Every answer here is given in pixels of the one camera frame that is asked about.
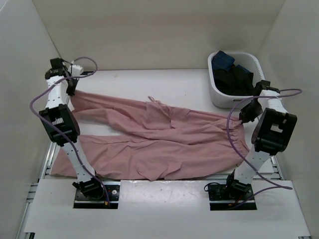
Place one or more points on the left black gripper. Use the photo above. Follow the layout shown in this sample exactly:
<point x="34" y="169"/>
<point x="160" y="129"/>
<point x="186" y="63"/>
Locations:
<point x="71" y="92"/>

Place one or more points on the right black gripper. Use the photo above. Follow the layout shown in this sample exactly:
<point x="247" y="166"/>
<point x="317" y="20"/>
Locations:
<point x="248" y="117"/>

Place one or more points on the pink trousers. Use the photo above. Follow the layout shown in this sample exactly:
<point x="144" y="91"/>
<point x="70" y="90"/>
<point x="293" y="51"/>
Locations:
<point x="157" y="141"/>

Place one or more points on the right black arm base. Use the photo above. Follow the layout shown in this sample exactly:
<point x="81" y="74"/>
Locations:
<point x="231" y="195"/>

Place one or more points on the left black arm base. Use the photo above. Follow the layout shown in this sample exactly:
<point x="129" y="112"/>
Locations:
<point x="97" y="195"/>

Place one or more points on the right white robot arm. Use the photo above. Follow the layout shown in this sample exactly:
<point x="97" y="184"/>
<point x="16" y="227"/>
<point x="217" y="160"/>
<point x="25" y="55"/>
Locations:
<point x="271" y="134"/>

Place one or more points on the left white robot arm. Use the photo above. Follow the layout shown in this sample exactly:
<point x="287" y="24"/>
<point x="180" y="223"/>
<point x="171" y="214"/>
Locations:
<point x="64" y="80"/>

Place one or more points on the small dark label sticker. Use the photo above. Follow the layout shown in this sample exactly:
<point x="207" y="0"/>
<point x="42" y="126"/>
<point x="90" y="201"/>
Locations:
<point x="85" y="73"/>

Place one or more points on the black folded garment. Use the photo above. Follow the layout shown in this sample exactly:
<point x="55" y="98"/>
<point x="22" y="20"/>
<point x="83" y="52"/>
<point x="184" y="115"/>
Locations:
<point x="234" y="82"/>

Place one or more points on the white plastic laundry basket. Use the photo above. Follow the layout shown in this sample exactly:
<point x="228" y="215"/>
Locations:
<point x="249" y="62"/>

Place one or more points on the blue folded garment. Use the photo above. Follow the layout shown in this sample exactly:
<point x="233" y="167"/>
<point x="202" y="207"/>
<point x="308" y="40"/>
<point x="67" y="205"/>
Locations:
<point x="225" y="62"/>

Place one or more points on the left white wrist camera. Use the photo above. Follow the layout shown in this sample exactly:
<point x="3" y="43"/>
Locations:
<point x="75" y="70"/>

